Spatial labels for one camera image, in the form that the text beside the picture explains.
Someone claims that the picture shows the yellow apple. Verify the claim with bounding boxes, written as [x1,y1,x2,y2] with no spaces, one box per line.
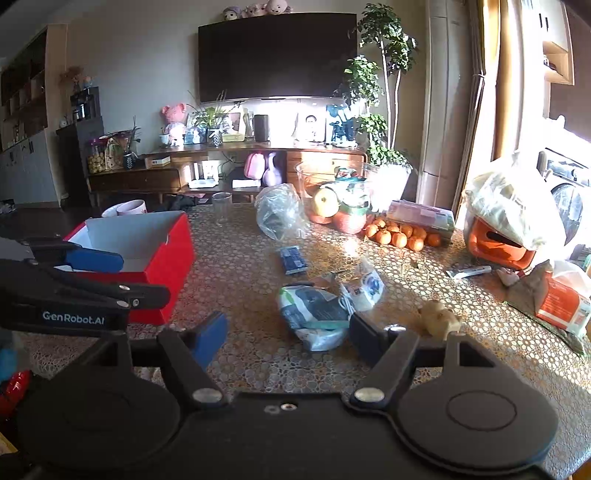
[310,188,339,217]

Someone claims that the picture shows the pink teddy bear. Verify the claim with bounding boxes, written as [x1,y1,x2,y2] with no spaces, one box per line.
[161,104,188,146]

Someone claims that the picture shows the yellow chocolate chip bun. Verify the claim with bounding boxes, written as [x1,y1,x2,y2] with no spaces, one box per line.
[419,300,462,340]

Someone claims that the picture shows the potted grass plant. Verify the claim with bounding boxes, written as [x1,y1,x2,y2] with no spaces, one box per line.
[189,92,241,146]

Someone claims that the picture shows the small plant in dark pot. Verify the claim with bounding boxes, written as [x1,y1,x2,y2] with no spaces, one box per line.
[111,120,141,171]

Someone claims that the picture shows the grey wall cabinets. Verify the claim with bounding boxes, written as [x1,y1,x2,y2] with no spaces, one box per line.
[0,129,61,208]

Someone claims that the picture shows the white plastic bag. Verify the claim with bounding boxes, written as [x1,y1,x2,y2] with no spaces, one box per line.
[464,157,566,252]

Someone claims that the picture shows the red apple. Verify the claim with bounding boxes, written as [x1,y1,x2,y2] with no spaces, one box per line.
[335,210,368,234]

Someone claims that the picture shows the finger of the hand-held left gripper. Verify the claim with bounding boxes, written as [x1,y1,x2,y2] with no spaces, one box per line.
[18,237,125,274]
[0,258,171,334]

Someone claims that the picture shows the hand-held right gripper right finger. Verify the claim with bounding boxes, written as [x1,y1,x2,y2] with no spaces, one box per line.
[348,313,502,411]

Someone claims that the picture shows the red cardboard box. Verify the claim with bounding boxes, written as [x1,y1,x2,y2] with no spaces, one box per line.
[63,211,195,325]

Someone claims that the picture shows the standing air conditioner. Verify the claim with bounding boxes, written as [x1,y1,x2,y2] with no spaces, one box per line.
[418,0,474,213]

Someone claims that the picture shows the clear plastic bag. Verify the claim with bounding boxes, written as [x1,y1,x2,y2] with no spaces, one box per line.
[254,183,309,240]

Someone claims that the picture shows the black side cabinet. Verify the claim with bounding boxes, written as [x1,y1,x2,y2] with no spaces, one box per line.
[56,115,105,208]

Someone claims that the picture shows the patterned desktop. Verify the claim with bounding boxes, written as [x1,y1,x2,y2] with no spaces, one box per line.
[18,203,591,480]

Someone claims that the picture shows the black cloth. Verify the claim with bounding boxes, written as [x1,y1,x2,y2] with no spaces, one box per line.
[166,194,200,212]

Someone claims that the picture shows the drinking glass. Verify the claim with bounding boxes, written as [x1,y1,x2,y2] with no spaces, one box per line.
[211,192,233,225]

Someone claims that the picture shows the orange white tissue pack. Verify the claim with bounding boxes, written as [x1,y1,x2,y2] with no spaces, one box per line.
[536,270,591,337]

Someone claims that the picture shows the white slim device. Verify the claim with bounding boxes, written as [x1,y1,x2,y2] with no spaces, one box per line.
[445,265,492,280]

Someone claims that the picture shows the washing machine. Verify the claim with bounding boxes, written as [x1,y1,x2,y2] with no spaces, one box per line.
[538,148,591,250]

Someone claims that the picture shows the black television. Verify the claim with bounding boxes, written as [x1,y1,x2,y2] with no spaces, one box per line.
[198,12,358,104]

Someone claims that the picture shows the photo frame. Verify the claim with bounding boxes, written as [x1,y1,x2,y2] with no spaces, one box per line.
[295,111,326,141]

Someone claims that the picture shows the blueberry bread packet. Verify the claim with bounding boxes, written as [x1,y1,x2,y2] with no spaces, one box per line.
[341,258,385,312]

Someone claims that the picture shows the blue snack packet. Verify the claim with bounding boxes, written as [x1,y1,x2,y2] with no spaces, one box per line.
[279,246,308,276]

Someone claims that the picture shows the pink case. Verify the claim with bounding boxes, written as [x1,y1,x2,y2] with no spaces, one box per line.
[245,153,265,186]

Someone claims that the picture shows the coffee machine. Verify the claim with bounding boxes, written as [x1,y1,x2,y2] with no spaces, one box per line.
[70,87,100,121]

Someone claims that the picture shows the pile of mandarin oranges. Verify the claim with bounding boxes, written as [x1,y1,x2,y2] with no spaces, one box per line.
[364,219,443,252]

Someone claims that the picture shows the white router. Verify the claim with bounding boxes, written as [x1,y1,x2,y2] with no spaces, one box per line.
[188,161,220,189]

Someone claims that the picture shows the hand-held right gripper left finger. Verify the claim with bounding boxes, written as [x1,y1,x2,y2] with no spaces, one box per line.
[90,311,230,411]

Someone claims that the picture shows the orange tissue holder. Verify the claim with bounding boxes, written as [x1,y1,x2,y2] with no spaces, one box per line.
[464,217,539,271]

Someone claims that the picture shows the red object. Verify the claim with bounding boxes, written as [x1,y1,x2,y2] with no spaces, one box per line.
[0,369,31,416]

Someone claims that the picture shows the white grey snack bag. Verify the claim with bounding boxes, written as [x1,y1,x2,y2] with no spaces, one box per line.
[277,284,352,352]

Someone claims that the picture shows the bag of apples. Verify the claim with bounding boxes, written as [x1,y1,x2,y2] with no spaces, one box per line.
[295,161,372,234]

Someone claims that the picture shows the wooden television cabinet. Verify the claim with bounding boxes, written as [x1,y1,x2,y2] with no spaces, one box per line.
[88,141,368,204]

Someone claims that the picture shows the tall potted tree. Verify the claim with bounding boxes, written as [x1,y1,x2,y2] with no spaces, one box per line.
[344,4,419,213]

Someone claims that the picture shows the snack jar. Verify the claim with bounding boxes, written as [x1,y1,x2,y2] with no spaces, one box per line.
[88,138,108,175]

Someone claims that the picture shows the pink green flat box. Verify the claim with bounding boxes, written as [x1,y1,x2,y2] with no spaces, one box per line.
[387,200,455,245]

